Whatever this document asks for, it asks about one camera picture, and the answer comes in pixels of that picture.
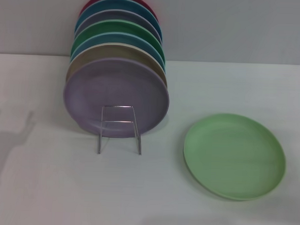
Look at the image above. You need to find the light green plate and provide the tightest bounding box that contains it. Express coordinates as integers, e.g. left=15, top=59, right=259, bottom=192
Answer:
left=181, top=111, right=288, bottom=204

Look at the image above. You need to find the lilac plate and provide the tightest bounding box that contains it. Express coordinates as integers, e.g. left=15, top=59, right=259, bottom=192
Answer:
left=62, top=55, right=171, bottom=140

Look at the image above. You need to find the beige plate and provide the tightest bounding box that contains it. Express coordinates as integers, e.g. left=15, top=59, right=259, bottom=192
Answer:
left=65, top=41, right=169, bottom=89

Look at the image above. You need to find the light blue plate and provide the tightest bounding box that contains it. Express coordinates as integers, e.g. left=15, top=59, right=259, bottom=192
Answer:
left=69, top=30, right=167, bottom=69

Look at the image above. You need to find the dark green plate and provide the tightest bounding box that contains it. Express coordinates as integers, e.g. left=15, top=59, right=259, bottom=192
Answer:
left=70, top=18, right=166, bottom=60

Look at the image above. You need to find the grey lilac-rimmed plate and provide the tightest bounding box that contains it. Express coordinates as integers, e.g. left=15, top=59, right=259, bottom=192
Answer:
left=74, top=8, right=164, bottom=42

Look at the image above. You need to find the teal blue plate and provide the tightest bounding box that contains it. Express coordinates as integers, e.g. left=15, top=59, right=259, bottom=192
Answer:
left=74, top=0, right=162, bottom=36

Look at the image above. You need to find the crimson red plate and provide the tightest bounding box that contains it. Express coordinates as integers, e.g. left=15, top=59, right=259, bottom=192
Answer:
left=79, top=0, right=159, bottom=22

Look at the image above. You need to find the metal wire plate rack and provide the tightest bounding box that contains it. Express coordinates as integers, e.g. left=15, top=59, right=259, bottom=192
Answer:
left=97, top=104, right=144, bottom=156

